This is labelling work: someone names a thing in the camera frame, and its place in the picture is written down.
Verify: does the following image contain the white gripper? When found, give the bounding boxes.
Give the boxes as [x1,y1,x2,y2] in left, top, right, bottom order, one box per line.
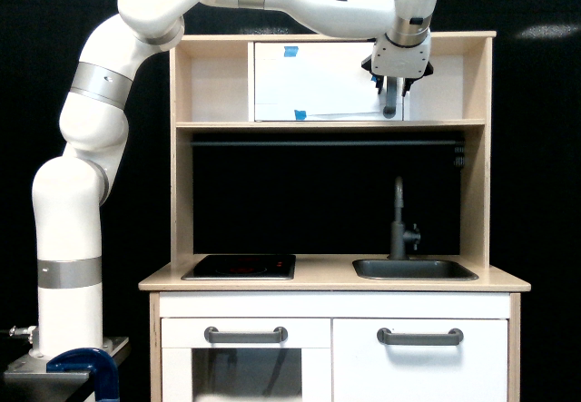
[361,34,433,96]

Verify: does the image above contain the white cabinet door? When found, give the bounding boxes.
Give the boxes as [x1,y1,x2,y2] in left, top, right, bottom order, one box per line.
[332,319,508,401]

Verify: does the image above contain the grey microwave door handle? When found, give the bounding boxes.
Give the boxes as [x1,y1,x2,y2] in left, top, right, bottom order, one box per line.
[383,77,398,119]

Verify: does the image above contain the white lower oven door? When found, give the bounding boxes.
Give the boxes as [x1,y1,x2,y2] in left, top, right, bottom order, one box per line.
[161,318,331,401]

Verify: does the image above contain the grey oven door handle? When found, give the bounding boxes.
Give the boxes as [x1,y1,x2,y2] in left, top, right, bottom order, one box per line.
[204,327,288,344]

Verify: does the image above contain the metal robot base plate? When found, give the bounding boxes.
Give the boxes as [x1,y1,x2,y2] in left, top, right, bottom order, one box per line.
[1,337,131,401]

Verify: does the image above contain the grey toy sink basin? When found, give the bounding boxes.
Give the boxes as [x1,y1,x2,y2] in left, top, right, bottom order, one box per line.
[352,259,478,280]

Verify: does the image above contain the grey cabinet door handle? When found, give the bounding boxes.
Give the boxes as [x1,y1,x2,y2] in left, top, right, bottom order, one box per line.
[377,328,464,347]

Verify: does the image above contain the blue c-clamp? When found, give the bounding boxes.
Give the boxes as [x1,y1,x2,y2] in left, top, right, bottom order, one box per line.
[46,348,121,402]

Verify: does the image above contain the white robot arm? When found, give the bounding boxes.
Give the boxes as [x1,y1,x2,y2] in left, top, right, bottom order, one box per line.
[32,0,437,358]

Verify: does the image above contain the black toy stovetop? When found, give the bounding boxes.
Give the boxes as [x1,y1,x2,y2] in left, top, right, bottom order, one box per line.
[182,254,296,280]

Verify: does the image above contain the grey hanging rail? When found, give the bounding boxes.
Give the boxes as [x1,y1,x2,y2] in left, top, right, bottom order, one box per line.
[191,140,458,147]

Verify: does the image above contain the blue tape piece top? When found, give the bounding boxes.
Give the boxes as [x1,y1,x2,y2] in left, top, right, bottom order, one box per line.
[284,45,299,57]

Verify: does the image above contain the silver cable connector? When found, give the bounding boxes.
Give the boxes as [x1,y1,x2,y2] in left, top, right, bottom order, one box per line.
[8,326,37,343]

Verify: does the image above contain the blue tape piece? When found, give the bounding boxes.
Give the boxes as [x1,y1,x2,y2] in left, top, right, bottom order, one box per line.
[284,45,299,57]
[294,110,307,121]

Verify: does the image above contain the blue tape piece bottom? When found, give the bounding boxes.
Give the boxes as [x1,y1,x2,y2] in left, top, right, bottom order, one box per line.
[294,110,307,121]

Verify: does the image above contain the grey toy faucet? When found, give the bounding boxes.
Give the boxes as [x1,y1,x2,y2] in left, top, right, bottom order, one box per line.
[389,176,421,260]

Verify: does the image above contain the wooden toy kitchen frame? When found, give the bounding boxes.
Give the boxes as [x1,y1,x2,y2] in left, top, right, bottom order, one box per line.
[139,31,530,401]

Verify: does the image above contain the white microwave door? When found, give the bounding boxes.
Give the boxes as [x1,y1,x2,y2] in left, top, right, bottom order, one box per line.
[254,42,404,122]

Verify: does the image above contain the grey rail hooks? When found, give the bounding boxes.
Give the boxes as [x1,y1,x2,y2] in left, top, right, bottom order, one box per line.
[454,139,466,169]

